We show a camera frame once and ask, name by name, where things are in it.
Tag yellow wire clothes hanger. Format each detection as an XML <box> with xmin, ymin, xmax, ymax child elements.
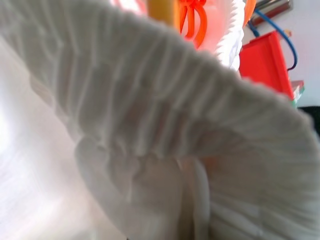
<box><xmin>147</xmin><ymin>0</ymin><xmax>176</xmax><ymax>27</ymax></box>

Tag white elastic-waist shorts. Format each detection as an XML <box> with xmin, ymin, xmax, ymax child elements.
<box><xmin>0</xmin><ymin>0</ymin><xmax>320</xmax><ymax>240</ymax></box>

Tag blue cable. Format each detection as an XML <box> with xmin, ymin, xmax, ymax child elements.
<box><xmin>247</xmin><ymin>9</ymin><xmax>299</xmax><ymax>71</ymax></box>

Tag small printed cardboard box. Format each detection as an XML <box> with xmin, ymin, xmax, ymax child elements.
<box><xmin>289</xmin><ymin>79</ymin><xmax>305</xmax><ymax>104</ymax></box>

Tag red plastic bin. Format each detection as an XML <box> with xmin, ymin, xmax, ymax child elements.
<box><xmin>239</xmin><ymin>30</ymin><xmax>295</xmax><ymax>101</ymax></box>

